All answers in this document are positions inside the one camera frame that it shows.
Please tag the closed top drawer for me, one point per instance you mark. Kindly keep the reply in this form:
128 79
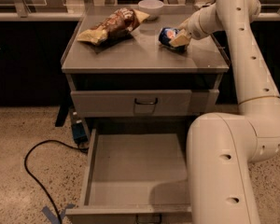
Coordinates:
157 103

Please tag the blue pepsi can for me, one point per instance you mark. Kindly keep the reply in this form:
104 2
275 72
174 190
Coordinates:
166 35

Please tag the grey drawer cabinet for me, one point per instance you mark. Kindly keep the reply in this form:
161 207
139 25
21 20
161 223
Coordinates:
139 62

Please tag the open middle drawer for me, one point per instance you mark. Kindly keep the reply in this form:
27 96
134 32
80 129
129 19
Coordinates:
131 173

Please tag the black middle drawer handle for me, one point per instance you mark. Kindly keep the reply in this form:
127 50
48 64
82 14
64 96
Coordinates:
148 219

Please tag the blue power box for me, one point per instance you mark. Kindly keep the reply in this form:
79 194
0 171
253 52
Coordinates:
78 133

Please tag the white bowl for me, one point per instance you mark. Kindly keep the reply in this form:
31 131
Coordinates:
152 7

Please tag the brown chip bag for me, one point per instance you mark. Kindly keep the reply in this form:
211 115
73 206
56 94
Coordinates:
117 25

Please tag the black top drawer handle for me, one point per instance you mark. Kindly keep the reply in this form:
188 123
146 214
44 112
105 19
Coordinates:
145 102

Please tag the black drawer handle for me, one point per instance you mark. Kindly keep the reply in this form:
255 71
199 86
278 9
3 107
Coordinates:
145 102
148 219

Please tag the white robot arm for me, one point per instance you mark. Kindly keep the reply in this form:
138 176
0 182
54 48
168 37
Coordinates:
220 146

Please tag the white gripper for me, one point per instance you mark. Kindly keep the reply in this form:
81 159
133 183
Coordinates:
194 25

